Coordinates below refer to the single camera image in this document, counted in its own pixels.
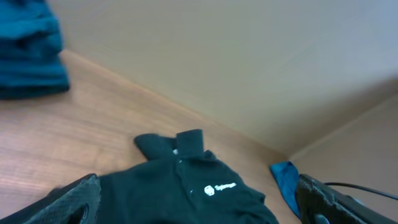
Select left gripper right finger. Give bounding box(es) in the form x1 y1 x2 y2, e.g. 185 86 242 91
295 174 397 224

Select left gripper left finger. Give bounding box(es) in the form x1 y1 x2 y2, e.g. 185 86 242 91
1 174 101 224

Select black polo shirt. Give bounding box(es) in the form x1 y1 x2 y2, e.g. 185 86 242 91
96 129 277 224

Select bright blue shirt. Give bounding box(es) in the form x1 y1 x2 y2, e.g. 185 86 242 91
269 161 300 219

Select folded dark blue garment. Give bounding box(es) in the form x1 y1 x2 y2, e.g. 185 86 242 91
1 0 70 100

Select right black cable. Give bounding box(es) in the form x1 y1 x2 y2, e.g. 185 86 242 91
323 182 398 202

